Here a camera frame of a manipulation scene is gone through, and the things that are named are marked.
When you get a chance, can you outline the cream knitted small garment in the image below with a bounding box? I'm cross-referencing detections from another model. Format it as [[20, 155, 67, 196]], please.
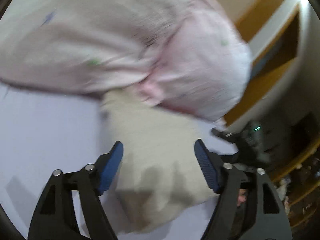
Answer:
[[101, 90, 215, 232]]

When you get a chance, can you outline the person's hand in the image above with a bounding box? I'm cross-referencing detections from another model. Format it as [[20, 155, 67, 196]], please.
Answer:
[[237, 189, 247, 207]]

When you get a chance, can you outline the wooden wall shelf niche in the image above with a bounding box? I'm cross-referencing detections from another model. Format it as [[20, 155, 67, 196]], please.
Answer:
[[222, 0, 302, 126]]

